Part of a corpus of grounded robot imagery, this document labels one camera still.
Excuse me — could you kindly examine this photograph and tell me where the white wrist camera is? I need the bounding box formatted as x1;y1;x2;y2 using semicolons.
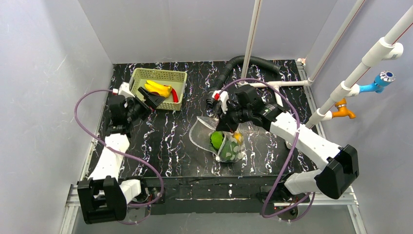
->
212;90;229;114
112;82;136;98

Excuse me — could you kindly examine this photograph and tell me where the aluminium frame rail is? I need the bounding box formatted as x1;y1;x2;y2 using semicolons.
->
60;182;367;234

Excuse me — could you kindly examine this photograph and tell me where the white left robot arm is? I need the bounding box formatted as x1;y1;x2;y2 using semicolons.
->
74;87;165;224

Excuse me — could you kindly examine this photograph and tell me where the white PVC pipe frame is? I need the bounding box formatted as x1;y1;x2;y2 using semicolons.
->
253;0;413;129

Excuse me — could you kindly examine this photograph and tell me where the green plastic basket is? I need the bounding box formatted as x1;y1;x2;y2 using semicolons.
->
130;68;188;111

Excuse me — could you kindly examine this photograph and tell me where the clear zip top bag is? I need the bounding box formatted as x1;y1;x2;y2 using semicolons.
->
189;116;246;163

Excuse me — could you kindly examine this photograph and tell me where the green fake pepper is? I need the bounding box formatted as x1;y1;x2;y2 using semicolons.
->
209;131;225;151

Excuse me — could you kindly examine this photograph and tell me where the black corrugated hose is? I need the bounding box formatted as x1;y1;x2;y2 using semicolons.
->
206;55;282;109

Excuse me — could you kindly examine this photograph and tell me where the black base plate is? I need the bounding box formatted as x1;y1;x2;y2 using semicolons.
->
117;174;310;216

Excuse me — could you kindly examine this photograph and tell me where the red fake chili pepper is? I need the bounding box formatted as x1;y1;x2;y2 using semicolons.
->
171;88;179;103

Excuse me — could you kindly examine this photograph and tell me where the yellow fake banana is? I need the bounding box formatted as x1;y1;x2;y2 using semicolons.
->
144;80;172;98

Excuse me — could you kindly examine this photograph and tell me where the blue tap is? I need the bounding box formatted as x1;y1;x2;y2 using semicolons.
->
359;71;395;93

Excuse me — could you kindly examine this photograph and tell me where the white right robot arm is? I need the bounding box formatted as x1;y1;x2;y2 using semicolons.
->
212;85;359;199

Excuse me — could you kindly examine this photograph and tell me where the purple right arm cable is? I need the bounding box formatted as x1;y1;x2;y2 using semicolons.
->
216;78;316;223

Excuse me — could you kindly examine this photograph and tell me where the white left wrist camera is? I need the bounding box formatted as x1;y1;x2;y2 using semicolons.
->
112;82;136;98

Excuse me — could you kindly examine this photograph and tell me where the orange tap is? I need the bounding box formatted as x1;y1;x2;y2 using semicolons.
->
332;98;356;119

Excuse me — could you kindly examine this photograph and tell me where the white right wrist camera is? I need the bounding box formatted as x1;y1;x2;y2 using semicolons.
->
212;90;229;114

